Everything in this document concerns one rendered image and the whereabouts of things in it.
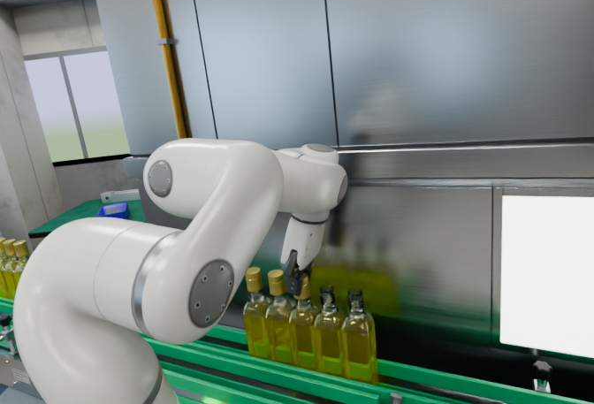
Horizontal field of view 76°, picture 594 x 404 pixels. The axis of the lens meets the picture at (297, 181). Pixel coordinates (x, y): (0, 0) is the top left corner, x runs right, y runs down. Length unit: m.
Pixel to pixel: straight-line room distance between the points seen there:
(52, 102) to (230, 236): 3.98
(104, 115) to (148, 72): 2.93
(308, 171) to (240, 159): 0.19
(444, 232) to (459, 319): 0.19
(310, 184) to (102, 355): 0.30
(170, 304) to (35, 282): 0.13
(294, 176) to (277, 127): 0.40
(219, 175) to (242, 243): 0.06
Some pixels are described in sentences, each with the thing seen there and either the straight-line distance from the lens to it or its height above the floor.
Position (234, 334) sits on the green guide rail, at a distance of 1.05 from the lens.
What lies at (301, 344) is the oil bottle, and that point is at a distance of 0.87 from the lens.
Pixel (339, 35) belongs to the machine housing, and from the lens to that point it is 0.83.
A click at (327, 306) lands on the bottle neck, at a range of 0.80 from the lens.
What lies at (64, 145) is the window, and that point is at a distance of 4.26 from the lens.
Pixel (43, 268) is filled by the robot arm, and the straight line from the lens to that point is 0.38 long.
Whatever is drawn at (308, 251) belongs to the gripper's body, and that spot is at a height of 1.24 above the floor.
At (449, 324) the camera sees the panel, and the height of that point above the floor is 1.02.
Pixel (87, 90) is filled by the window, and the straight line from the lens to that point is 4.08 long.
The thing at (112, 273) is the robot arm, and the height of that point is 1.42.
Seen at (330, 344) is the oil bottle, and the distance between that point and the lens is 0.84.
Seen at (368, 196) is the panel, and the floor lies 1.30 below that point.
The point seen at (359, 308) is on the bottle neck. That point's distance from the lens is 0.79.
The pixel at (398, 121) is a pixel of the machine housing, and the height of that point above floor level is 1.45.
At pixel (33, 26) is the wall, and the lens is 4.34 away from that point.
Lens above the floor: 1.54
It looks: 14 degrees down
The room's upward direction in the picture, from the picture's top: 7 degrees counter-clockwise
